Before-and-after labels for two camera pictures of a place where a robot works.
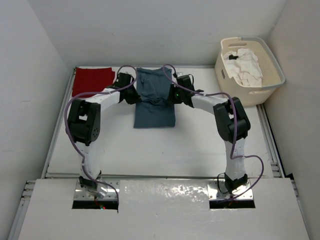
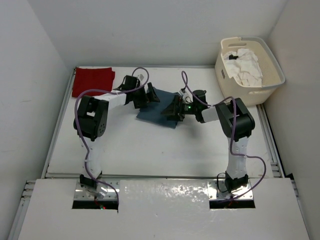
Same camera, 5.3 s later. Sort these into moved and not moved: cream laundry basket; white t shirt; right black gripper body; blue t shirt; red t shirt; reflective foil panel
Moved: right black gripper body; blue t shirt
Not moved: cream laundry basket; white t shirt; reflective foil panel; red t shirt
